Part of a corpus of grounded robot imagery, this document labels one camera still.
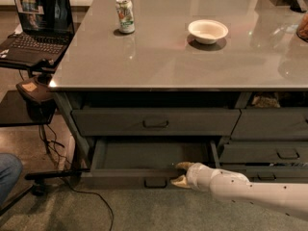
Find brown item under tabletop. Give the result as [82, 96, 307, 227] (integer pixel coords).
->
[251, 93, 280, 108]

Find black laptop stand table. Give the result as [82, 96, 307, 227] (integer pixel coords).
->
[0, 57, 90, 215]

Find brown object right edge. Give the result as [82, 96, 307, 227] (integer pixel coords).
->
[296, 13, 308, 41]

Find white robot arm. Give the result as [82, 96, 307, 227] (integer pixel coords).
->
[170, 162, 308, 220]

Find black open laptop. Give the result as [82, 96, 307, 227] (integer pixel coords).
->
[0, 0, 75, 67]

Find white paper bowl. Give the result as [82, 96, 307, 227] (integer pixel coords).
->
[188, 19, 228, 44]

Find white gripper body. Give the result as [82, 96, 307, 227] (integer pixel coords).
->
[186, 163, 220, 192]

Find green white soda can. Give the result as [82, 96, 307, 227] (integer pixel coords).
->
[115, 0, 135, 34]

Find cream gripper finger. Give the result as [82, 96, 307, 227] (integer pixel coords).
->
[175, 162, 193, 170]
[170, 175, 191, 189]

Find black power cable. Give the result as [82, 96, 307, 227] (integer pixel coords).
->
[38, 124, 116, 231]

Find person's leg in jeans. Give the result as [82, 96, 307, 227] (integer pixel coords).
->
[0, 153, 23, 206]

